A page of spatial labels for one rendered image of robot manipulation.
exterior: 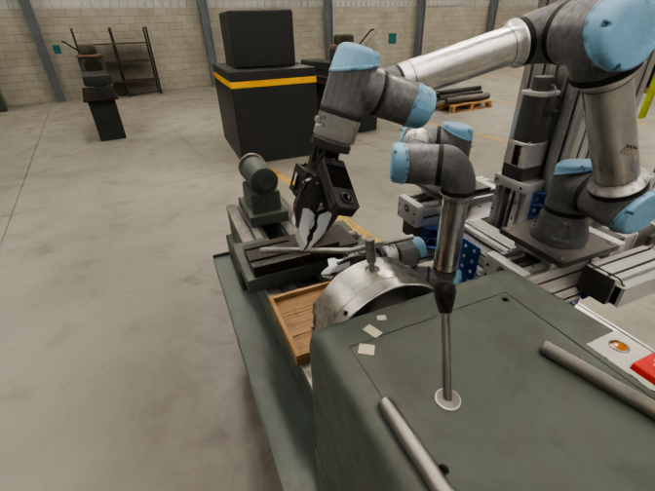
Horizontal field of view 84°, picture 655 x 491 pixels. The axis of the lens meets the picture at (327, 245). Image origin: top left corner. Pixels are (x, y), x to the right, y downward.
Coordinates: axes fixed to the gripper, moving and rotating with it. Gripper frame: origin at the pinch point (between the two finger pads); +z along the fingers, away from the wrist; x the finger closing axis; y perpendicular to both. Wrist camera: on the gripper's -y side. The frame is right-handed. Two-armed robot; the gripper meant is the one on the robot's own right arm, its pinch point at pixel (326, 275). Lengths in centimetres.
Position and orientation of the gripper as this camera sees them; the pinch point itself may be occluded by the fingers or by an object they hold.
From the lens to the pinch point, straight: 111.0
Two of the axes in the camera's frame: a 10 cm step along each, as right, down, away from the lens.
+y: -3.8, -4.6, 8.0
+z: -9.3, 2.2, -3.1
